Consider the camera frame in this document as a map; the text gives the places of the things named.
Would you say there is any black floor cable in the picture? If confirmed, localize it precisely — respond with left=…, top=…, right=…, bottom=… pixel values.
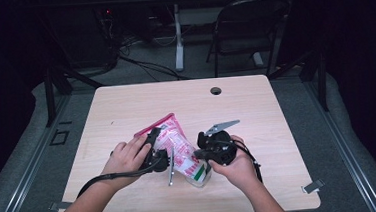
left=118, top=50, right=192, bottom=86

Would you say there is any clear jar with black lid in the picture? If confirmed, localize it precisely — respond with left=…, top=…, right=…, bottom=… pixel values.
left=186, top=160, right=215, bottom=190

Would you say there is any aluminium floor rail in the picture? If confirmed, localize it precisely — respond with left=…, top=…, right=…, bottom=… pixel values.
left=306, top=74, right=376, bottom=212
left=0, top=93, right=79, bottom=212

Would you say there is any white desk with white leg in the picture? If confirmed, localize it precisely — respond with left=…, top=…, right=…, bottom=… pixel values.
left=152, top=0, right=304, bottom=73

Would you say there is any black metal stand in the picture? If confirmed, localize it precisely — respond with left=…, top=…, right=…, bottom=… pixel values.
left=265, top=47, right=331, bottom=116
left=41, top=60, right=108, bottom=128

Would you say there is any dark computer tower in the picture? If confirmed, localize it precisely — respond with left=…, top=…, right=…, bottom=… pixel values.
left=65, top=4, right=121, bottom=70

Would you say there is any right hand-held gripper black cable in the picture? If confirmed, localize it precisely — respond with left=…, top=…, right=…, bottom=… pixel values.
left=234, top=137, right=265, bottom=186

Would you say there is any black folding chair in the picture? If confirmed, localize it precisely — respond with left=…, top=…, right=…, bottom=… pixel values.
left=202, top=0, right=296, bottom=82

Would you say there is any person's left hand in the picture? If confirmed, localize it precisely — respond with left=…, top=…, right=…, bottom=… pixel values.
left=99, top=135, right=156, bottom=193

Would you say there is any person's right hand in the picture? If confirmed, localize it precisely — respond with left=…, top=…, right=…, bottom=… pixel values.
left=206, top=133, right=261, bottom=195

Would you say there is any grey metal table bracket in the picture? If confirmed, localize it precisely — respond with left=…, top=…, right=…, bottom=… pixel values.
left=48, top=200, right=75, bottom=212
left=300, top=178, right=326, bottom=195

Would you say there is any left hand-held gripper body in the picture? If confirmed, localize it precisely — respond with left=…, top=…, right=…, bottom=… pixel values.
left=141, top=141, right=179, bottom=189

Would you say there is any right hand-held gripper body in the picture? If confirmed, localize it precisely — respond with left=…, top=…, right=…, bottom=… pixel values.
left=195, top=118, right=244, bottom=168

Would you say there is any pink and clear plastic bag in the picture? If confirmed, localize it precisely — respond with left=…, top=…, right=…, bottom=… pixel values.
left=132, top=110, right=212, bottom=188

